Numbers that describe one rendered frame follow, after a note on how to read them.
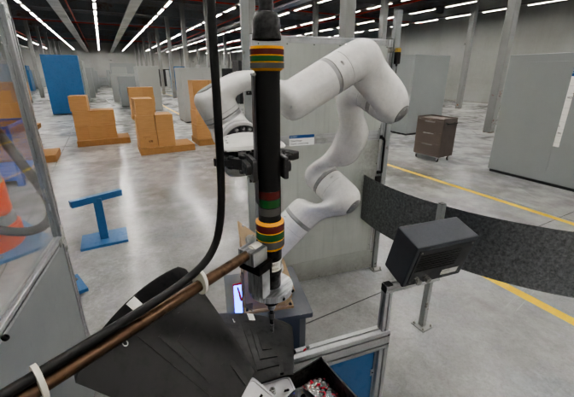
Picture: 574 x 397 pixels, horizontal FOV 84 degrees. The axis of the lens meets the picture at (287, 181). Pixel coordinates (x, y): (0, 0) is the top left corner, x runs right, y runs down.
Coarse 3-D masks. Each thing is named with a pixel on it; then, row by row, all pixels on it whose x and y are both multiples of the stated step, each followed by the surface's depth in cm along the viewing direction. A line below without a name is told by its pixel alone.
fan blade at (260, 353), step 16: (224, 320) 78; (240, 320) 80; (256, 320) 82; (240, 336) 74; (256, 336) 74; (272, 336) 76; (288, 336) 78; (256, 352) 70; (272, 352) 70; (288, 352) 71; (256, 368) 65; (272, 368) 66; (288, 368) 66
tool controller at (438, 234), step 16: (416, 224) 113; (432, 224) 113; (448, 224) 114; (464, 224) 115; (400, 240) 110; (416, 240) 105; (432, 240) 106; (448, 240) 107; (464, 240) 108; (400, 256) 111; (416, 256) 104; (432, 256) 107; (448, 256) 110; (464, 256) 114; (400, 272) 112; (416, 272) 109; (432, 272) 113; (448, 272) 117
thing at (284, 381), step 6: (282, 378) 63; (288, 378) 63; (264, 384) 62; (270, 384) 62; (276, 384) 62; (282, 384) 62; (288, 384) 62; (276, 390) 61; (282, 390) 61; (276, 396) 60; (282, 396) 60
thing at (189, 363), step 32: (160, 288) 53; (160, 320) 49; (192, 320) 52; (128, 352) 45; (160, 352) 47; (192, 352) 49; (224, 352) 52; (96, 384) 41; (128, 384) 43; (160, 384) 45; (192, 384) 47; (224, 384) 49
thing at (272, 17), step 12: (264, 0) 38; (264, 12) 38; (276, 12) 39; (252, 24) 39; (264, 24) 38; (276, 24) 39; (252, 36) 39; (264, 36) 38; (276, 36) 39; (276, 252) 48; (276, 264) 49; (276, 276) 50; (276, 288) 51
